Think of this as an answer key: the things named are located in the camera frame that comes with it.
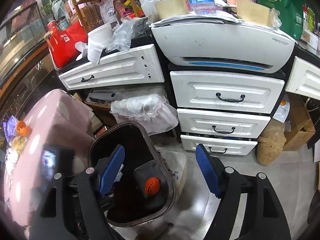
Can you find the orange knitted ball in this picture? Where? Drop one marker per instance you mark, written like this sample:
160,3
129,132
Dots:
152,186

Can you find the clear plastic wrapped bundle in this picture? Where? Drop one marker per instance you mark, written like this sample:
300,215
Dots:
152,111

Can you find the white stack drawer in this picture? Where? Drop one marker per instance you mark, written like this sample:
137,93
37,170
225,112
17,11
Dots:
222,123
217,145
226,91

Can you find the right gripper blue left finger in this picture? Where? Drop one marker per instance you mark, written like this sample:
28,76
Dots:
111,167

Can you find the orange peel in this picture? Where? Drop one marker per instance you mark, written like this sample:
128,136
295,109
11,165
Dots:
23,129

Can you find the red tote bag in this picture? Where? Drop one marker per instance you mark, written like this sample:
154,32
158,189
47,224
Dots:
61,43

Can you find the pink polka dot tablecloth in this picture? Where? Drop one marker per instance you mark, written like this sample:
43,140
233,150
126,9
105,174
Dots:
56,119

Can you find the green gift bag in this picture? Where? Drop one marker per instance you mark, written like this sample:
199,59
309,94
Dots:
291,15

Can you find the white upper stack drawer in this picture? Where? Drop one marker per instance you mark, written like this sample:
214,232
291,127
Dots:
226,91

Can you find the tan burlap sack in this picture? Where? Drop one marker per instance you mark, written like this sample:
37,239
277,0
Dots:
271,142

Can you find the white bottom stack drawer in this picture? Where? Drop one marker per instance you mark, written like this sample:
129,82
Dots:
217,145

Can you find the white printer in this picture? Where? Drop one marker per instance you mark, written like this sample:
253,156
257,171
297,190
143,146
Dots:
217,42

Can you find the purple plastic package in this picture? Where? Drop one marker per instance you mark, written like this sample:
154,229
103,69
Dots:
10,128

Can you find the black trash bin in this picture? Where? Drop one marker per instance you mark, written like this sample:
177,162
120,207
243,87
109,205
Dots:
131,206

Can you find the beige paper bowl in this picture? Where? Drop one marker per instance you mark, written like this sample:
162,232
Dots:
171,8

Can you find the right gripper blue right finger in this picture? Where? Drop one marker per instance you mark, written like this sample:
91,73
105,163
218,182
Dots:
208,170

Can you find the white middle stack drawer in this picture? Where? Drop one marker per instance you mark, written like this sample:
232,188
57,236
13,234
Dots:
222,123

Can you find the white paper cup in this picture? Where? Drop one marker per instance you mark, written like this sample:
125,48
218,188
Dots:
98,40

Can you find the white top left drawer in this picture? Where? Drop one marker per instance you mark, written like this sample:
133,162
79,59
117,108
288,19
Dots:
139,65

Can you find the brown cardboard box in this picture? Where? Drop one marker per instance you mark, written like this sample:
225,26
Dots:
299,127

